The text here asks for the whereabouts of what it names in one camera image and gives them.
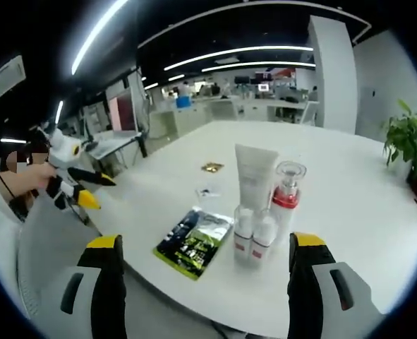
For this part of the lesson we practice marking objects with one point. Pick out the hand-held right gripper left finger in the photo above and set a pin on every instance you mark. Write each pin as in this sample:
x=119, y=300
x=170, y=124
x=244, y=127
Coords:
x=111, y=282

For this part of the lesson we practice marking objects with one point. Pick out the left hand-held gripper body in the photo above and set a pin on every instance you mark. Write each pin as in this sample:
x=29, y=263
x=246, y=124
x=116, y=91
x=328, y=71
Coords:
x=65, y=150

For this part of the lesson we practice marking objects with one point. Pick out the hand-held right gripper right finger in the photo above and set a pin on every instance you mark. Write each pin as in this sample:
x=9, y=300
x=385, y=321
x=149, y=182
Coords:
x=301, y=282

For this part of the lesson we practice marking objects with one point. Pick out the small white skincare bottle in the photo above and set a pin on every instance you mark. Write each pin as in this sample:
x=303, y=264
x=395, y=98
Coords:
x=242, y=243
x=262, y=247

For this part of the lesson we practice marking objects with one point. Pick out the red collar skincare pump bottle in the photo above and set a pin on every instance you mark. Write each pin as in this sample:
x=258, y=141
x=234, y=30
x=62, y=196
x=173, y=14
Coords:
x=286, y=219

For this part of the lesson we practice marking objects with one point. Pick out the green black skincare packet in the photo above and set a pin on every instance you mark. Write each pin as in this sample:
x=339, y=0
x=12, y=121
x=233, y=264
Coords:
x=194, y=243

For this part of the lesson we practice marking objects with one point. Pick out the large white skincare tube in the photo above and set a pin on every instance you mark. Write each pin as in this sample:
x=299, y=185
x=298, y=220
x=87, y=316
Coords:
x=255, y=176

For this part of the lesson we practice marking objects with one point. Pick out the small black white sachet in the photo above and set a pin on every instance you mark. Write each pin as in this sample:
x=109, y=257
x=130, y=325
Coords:
x=208, y=192

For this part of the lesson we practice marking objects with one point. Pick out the gold skincare sachet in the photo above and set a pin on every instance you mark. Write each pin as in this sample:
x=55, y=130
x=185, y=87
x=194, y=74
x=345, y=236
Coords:
x=212, y=167

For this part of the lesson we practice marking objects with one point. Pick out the person's left hand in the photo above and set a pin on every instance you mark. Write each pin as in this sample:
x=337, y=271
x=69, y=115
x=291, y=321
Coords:
x=45, y=176

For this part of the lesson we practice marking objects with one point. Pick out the vertical light tube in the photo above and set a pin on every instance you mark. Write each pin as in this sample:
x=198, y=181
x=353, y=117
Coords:
x=59, y=112

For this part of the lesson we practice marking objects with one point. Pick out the white background desk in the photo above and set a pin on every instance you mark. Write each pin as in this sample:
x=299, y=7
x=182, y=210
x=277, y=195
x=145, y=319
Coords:
x=116, y=143

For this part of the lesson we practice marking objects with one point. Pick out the white mesh office chair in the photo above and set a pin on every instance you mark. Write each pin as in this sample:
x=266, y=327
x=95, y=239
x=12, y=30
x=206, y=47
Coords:
x=53, y=229

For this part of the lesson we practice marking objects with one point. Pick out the pink board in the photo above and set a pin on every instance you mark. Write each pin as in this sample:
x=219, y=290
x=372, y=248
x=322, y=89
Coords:
x=123, y=111

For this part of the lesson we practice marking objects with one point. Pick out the ceiling air conditioner unit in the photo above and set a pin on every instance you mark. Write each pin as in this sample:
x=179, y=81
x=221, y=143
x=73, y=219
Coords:
x=5, y=79

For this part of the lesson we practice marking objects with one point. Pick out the blue bin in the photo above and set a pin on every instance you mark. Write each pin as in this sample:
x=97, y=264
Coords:
x=183, y=101

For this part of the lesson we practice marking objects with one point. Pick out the long ceiling light strip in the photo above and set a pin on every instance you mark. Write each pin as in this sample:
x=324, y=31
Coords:
x=98, y=31

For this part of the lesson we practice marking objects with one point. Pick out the white office workstations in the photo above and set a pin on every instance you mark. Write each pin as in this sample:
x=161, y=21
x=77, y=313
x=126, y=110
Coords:
x=229, y=113

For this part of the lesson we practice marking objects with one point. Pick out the green potted plant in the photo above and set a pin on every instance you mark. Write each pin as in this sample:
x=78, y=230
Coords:
x=405, y=137

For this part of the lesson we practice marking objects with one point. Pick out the small lit monitor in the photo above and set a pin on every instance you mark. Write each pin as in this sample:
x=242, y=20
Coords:
x=264, y=87

